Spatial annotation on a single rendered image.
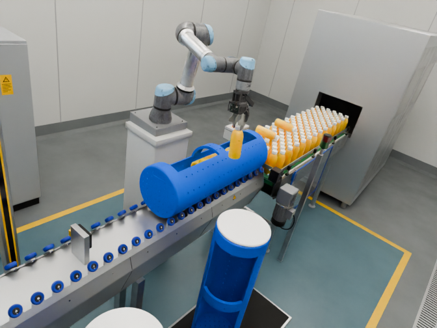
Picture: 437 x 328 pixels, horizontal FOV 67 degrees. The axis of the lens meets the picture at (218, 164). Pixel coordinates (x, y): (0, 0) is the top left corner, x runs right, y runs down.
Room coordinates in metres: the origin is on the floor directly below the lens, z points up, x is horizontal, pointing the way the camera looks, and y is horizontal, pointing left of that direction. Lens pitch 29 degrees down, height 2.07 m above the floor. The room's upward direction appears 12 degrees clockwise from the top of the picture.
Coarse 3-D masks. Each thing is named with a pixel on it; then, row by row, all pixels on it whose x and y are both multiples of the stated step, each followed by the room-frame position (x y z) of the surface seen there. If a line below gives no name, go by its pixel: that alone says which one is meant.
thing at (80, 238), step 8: (80, 224) 1.04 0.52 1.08; (72, 232) 1.01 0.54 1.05; (80, 232) 0.99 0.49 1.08; (88, 232) 1.01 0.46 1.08; (72, 240) 1.01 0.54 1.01; (80, 240) 0.98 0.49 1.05; (88, 240) 0.98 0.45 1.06; (72, 248) 1.01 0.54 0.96; (80, 248) 0.98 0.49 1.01; (88, 248) 0.98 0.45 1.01; (80, 256) 0.98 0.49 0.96; (88, 256) 0.98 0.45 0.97
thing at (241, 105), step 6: (234, 90) 1.60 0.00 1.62; (240, 90) 1.60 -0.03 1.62; (234, 96) 1.61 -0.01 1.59; (240, 96) 1.59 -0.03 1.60; (234, 102) 1.59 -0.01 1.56; (240, 102) 1.60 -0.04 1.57; (246, 102) 1.64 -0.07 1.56; (228, 108) 1.61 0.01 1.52; (234, 108) 1.59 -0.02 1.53; (240, 108) 1.58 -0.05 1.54; (246, 108) 1.62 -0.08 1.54; (240, 114) 1.58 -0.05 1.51
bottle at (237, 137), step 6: (234, 132) 1.62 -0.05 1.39; (240, 132) 1.62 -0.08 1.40; (234, 138) 1.61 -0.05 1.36; (240, 138) 1.61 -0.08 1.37; (234, 144) 1.61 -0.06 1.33; (240, 144) 1.61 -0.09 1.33; (234, 150) 1.60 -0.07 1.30; (240, 150) 1.62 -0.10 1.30; (228, 156) 1.62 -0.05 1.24; (234, 156) 1.60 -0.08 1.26; (240, 156) 1.63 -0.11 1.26
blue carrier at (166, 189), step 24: (216, 144) 1.76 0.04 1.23; (264, 144) 2.02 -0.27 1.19; (144, 168) 1.42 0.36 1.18; (168, 168) 1.38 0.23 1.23; (192, 168) 1.46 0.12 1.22; (216, 168) 1.57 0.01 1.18; (240, 168) 1.74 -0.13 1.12; (144, 192) 1.41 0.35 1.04; (168, 192) 1.32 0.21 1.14; (192, 192) 1.38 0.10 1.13; (168, 216) 1.31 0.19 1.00
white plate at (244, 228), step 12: (228, 216) 1.37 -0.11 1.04; (240, 216) 1.39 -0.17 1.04; (252, 216) 1.41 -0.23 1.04; (228, 228) 1.27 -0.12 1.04; (240, 228) 1.29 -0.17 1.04; (252, 228) 1.31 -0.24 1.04; (264, 228) 1.33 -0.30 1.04; (240, 240) 1.20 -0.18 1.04; (252, 240) 1.22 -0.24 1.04; (264, 240) 1.24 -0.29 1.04
